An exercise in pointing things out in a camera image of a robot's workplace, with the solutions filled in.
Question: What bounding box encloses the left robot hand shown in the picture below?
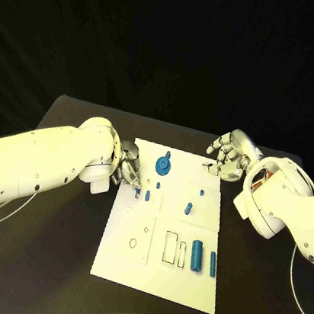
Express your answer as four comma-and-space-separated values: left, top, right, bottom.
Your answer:
109, 139, 150, 191

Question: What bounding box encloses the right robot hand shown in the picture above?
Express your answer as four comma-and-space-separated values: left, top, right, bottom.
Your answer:
199, 123, 270, 187

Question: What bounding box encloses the white task board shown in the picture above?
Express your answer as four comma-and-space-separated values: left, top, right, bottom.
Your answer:
86, 133, 244, 314

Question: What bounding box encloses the blue gear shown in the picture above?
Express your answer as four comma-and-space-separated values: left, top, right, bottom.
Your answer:
153, 155, 174, 177

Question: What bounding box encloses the thick blue long cylinder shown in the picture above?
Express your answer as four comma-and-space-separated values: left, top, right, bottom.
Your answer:
187, 239, 207, 273

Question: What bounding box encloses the thin blue long cylinder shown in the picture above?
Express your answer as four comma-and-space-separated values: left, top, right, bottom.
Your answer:
207, 250, 219, 279

